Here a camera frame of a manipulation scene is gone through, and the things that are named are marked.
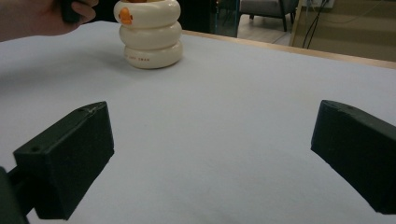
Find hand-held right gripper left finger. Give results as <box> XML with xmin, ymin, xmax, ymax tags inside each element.
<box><xmin>12</xmin><ymin>101</ymin><xmax>116</xmax><ymax>221</ymax></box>

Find light wooden table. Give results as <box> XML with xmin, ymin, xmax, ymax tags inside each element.
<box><xmin>181</xmin><ymin>29</ymin><xmax>396</xmax><ymax>70</ymax></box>

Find black wall cables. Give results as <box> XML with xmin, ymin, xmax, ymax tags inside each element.
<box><xmin>301</xmin><ymin>0</ymin><xmax>326</xmax><ymax>49</ymax></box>

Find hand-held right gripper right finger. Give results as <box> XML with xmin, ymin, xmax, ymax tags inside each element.
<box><xmin>310</xmin><ymin>99</ymin><xmax>396</xmax><ymax>216</ymax></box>

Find grey armchair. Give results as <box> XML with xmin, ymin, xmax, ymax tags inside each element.
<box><xmin>238</xmin><ymin>0</ymin><xmax>301</xmax><ymax>33</ymax></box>

